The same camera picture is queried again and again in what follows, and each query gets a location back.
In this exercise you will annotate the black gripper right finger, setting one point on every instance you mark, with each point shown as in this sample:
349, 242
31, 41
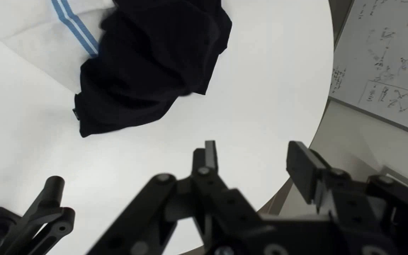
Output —
303, 165

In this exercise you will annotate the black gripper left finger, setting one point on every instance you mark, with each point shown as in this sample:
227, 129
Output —
206, 161

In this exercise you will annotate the black shirt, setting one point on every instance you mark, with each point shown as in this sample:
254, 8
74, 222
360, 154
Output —
150, 52

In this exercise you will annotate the leaning whiteboard on floor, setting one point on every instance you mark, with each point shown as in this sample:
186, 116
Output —
370, 68

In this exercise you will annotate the white cloth with blue stripes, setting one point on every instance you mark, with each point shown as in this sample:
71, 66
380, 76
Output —
55, 35

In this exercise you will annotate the black stand bracket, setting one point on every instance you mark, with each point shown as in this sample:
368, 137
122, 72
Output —
41, 226

